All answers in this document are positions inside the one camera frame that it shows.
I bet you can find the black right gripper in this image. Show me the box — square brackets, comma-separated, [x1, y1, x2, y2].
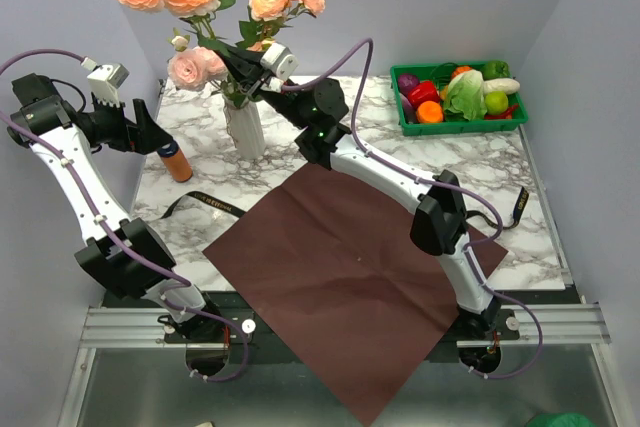
[210, 40, 311, 131]

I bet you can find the pink rose stem with bud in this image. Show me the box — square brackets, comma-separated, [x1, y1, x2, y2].
[221, 41, 271, 107]

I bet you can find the light pink rose stem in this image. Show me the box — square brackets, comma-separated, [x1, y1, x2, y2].
[167, 29, 228, 94]

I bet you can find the red wrapping paper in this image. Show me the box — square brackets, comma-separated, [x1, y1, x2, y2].
[202, 161, 510, 427]

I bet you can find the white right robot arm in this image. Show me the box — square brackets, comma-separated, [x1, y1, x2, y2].
[217, 44, 500, 339]

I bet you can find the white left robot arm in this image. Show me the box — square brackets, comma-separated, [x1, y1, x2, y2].
[7, 73, 222, 342]

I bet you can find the white ribbed ceramic vase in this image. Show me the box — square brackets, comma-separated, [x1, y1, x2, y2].
[223, 97, 266, 161]

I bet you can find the orange bottle with blue cap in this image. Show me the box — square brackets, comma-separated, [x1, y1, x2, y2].
[156, 141, 193, 183]

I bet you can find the purple toy onion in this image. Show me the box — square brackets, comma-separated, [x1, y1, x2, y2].
[397, 73, 421, 96]

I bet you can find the red toy bell pepper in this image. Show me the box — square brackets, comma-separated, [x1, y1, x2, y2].
[407, 80, 441, 109]

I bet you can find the orange toy fruit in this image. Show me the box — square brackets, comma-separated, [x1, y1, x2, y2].
[416, 101, 444, 124]

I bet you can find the green plastic basket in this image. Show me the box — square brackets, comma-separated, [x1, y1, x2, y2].
[390, 62, 529, 136]

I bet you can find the orange toy carrot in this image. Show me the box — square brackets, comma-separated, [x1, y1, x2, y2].
[451, 65, 472, 79]

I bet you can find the green toy lettuce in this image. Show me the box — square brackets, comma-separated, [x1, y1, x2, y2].
[443, 69, 487, 122]

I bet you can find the green toy bell pepper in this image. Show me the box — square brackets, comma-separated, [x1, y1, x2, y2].
[481, 60, 511, 81]

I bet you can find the green toy lime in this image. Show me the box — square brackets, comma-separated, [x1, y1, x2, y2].
[484, 91, 509, 115]

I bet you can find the white toy radish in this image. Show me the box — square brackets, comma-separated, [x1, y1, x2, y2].
[483, 78, 521, 96]

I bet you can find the red toy chili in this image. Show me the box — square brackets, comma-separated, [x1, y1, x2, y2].
[484, 104, 519, 120]

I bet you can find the green object at bottom edge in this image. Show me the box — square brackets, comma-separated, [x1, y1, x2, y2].
[525, 413, 595, 427]

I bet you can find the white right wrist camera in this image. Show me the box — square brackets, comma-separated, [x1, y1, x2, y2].
[260, 42, 299, 93]

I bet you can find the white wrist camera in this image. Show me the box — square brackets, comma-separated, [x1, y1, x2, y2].
[260, 42, 299, 93]
[87, 63, 129, 107]

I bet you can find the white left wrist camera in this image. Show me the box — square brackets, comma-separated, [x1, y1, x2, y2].
[87, 63, 129, 107]

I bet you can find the aluminium extrusion rail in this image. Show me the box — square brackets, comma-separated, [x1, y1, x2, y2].
[80, 304, 611, 350]

